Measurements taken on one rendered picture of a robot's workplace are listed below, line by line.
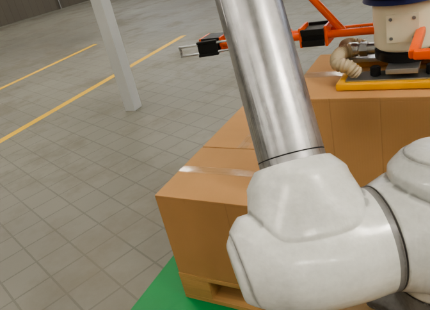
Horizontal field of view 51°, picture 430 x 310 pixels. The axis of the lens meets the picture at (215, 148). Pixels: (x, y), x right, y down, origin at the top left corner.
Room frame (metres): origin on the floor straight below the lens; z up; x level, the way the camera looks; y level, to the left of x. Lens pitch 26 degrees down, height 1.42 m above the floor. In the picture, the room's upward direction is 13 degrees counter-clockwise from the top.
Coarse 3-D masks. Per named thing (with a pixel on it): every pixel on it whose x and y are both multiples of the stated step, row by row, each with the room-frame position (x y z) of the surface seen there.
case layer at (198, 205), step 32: (224, 128) 2.01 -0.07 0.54; (192, 160) 1.75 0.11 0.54; (224, 160) 1.68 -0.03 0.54; (256, 160) 1.61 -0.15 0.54; (160, 192) 1.54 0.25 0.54; (192, 192) 1.48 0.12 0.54; (224, 192) 1.43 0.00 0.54; (192, 224) 1.45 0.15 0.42; (224, 224) 1.37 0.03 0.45; (192, 256) 1.47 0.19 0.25; (224, 256) 1.39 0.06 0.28
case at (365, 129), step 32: (320, 64) 1.43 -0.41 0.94; (320, 96) 1.16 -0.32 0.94; (352, 96) 1.10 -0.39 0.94; (384, 96) 1.06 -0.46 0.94; (416, 96) 1.01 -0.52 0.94; (320, 128) 1.15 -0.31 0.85; (352, 128) 1.10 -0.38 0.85; (384, 128) 1.05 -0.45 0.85; (416, 128) 1.01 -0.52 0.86; (352, 160) 1.10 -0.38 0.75; (384, 160) 1.05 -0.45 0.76
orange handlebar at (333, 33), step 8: (352, 24) 1.29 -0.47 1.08; (360, 24) 1.27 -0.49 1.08; (368, 24) 1.26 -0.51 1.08; (296, 32) 1.37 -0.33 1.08; (328, 32) 1.28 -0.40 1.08; (336, 32) 1.27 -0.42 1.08; (344, 32) 1.25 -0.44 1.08; (352, 32) 1.24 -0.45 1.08; (360, 32) 1.23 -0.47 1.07; (368, 32) 1.22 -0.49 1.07; (416, 32) 1.08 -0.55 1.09; (424, 32) 1.08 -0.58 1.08; (296, 40) 1.34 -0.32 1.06; (416, 40) 1.01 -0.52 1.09; (416, 48) 0.96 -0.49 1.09; (424, 48) 0.94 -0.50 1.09; (408, 56) 0.96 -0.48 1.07; (416, 56) 0.94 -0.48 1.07; (424, 56) 0.93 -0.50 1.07
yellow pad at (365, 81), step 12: (372, 72) 1.14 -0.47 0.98; (384, 72) 1.15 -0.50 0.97; (420, 72) 1.09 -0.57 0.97; (348, 84) 1.15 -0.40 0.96; (360, 84) 1.13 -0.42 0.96; (372, 84) 1.11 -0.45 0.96; (384, 84) 1.09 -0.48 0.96; (396, 84) 1.08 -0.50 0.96; (408, 84) 1.06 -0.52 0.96; (420, 84) 1.05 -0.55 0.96
